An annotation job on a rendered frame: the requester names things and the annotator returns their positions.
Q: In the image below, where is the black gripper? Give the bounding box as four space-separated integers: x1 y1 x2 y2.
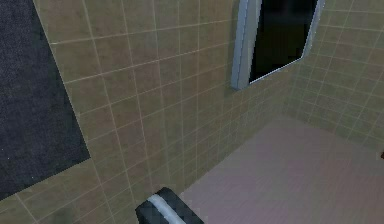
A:
134 186 205 224

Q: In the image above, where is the grey framed dark window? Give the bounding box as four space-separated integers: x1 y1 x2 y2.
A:
230 0 327 91

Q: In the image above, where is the dark grey wall panel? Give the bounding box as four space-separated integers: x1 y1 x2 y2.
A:
0 0 91 202

